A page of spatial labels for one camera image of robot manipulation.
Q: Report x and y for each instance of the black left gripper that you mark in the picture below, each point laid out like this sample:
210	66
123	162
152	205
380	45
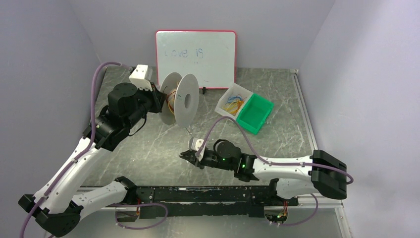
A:
157	97

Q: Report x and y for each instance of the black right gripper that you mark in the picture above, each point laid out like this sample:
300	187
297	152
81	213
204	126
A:
197	158

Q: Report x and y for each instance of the white perforated cable spool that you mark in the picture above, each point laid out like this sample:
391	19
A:
182	99

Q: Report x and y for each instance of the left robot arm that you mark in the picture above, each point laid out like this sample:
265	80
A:
57	207

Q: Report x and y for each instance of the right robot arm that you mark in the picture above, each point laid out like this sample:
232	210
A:
317	173

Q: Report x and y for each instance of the white plastic bin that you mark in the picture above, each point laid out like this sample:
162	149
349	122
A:
233	101

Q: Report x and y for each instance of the red framed whiteboard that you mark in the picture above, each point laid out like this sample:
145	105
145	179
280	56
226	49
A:
209	55

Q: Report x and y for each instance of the green plastic bin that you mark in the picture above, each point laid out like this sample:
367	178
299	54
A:
254	113

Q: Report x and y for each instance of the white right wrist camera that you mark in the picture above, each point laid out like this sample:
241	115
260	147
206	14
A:
197	146

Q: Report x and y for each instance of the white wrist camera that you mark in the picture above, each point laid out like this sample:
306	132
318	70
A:
197	146
141	76

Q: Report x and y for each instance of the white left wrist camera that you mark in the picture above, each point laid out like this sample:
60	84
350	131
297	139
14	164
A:
141	76

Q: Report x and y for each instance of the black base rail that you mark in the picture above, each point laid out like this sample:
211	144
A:
206	200

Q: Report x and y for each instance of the aluminium side rail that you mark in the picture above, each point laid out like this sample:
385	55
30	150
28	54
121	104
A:
324	202

